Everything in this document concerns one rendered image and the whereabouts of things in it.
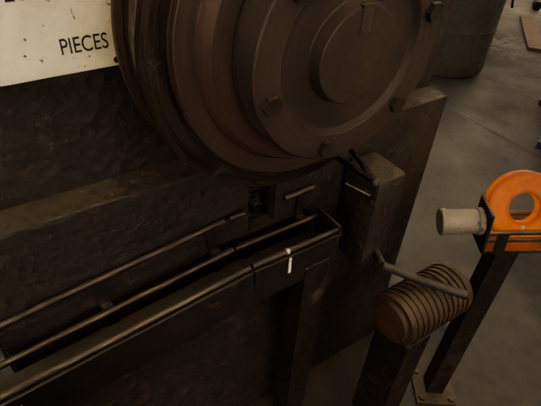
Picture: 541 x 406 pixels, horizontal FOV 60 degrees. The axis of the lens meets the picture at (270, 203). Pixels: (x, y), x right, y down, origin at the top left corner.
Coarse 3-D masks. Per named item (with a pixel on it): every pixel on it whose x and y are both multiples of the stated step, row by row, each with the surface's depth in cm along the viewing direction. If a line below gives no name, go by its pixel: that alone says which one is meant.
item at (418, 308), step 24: (432, 264) 114; (408, 288) 105; (384, 312) 105; (408, 312) 100; (432, 312) 103; (456, 312) 108; (384, 336) 113; (408, 336) 102; (384, 360) 117; (408, 360) 112; (360, 384) 131; (384, 384) 120
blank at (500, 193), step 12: (504, 180) 99; (516, 180) 99; (528, 180) 99; (540, 180) 98; (492, 192) 100; (504, 192) 99; (516, 192) 99; (528, 192) 99; (540, 192) 99; (492, 204) 100; (504, 204) 100; (540, 204) 100; (504, 216) 100; (528, 216) 103; (540, 216) 100; (492, 228) 101; (504, 228) 101; (516, 228) 101; (528, 228) 101; (540, 228) 100
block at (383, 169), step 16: (352, 160) 95; (368, 160) 95; (384, 160) 95; (352, 176) 95; (384, 176) 91; (400, 176) 92; (352, 192) 97; (384, 192) 91; (400, 192) 94; (352, 208) 99; (368, 208) 94; (384, 208) 95; (352, 224) 101; (368, 224) 96; (384, 224) 98; (352, 240) 102; (368, 240) 99; (384, 240) 102; (352, 256) 104; (368, 256) 103
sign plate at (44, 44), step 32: (0, 0) 52; (32, 0) 53; (64, 0) 55; (96, 0) 57; (0, 32) 53; (32, 32) 55; (64, 32) 57; (96, 32) 59; (0, 64) 55; (32, 64) 57; (64, 64) 59; (96, 64) 61
